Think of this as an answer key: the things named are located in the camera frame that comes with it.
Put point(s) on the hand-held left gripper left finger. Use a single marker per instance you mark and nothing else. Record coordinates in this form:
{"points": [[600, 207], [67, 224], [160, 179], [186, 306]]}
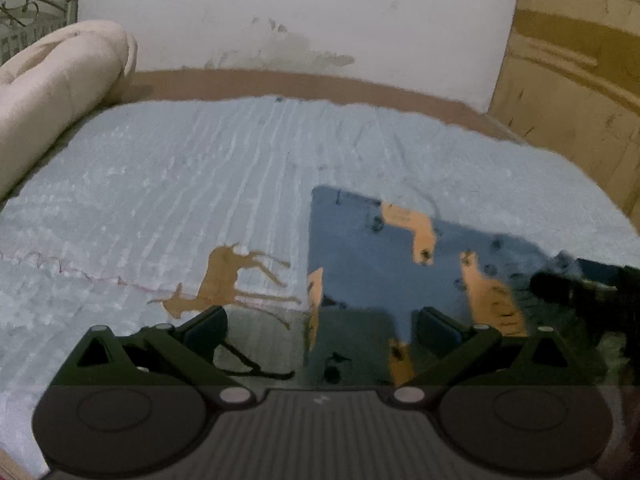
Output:
{"points": [[205, 327]]}

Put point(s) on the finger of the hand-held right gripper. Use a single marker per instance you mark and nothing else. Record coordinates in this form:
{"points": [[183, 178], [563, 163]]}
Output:
{"points": [[552, 287]]}

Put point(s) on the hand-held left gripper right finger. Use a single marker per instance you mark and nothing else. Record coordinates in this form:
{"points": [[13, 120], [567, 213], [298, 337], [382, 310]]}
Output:
{"points": [[440, 332]]}

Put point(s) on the blue pants with orange print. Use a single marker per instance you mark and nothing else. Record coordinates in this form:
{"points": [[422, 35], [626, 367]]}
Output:
{"points": [[370, 270]]}

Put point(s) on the light blue bed blanket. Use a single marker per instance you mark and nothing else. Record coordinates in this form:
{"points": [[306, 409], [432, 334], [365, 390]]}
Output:
{"points": [[175, 185]]}

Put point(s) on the wooden wardrobe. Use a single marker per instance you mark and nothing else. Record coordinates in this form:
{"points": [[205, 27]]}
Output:
{"points": [[575, 85]]}

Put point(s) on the brown mattress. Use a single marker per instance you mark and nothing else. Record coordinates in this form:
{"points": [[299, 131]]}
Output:
{"points": [[300, 87]]}

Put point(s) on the rolled cream blanket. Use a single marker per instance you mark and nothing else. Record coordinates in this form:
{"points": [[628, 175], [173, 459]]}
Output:
{"points": [[60, 90]]}

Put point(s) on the metal bed headboard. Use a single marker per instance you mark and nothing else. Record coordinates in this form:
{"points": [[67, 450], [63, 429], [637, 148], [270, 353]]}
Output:
{"points": [[35, 15]]}

